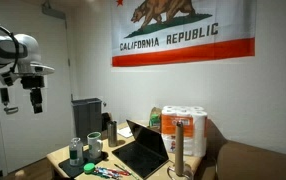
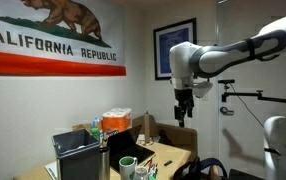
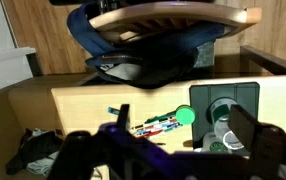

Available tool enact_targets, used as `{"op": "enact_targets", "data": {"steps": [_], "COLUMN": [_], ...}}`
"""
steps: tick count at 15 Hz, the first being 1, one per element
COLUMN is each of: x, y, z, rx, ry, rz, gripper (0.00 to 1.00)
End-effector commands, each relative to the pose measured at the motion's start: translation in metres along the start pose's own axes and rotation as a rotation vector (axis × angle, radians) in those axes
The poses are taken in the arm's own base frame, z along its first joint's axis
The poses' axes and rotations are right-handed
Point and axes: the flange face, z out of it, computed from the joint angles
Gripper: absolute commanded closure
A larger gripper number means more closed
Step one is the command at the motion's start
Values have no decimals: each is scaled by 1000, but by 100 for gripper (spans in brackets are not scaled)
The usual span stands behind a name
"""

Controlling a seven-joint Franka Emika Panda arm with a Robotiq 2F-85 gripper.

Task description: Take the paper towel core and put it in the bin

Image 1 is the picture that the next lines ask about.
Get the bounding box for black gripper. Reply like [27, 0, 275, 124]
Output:
[21, 76, 44, 114]

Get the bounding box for brown cardboard paper towel core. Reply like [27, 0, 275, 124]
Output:
[175, 121, 184, 163]

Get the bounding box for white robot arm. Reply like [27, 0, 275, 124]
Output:
[0, 25, 55, 114]

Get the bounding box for grey trash bin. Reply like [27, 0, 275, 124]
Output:
[72, 98, 102, 145]

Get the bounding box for orange paper towel multipack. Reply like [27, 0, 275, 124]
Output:
[160, 106, 208, 157]

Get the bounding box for clear glass jar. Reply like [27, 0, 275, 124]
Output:
[69, 137, 84, 166]

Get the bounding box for white green mug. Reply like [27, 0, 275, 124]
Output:
[87, 132, 103, 159]

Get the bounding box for steel tumbler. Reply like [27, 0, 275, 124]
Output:
[107, 121, 117, 147]

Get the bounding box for black tray mat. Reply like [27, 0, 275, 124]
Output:
[59, 150, 108, 178]

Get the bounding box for green round lid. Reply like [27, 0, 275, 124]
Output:
[83, 163, 95, 174]

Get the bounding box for white paper sheet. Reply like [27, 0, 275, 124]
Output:
[117, 127, 132, 138]

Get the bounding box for pens bundle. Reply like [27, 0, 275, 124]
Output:
[92, 164, 139, 180]

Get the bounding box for California Republic flag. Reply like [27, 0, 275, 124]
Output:
[111, 0, 257, 67]

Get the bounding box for black open laptop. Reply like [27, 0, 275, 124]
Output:
[112, 120, 169, 179]

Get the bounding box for brown cardboard box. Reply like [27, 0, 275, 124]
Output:
[194, 119, 286, 180]

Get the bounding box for door lever handle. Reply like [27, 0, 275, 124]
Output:
[4, 102, 19, 115]

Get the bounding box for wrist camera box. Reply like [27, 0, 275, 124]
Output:
[0, 71, 18, 86]

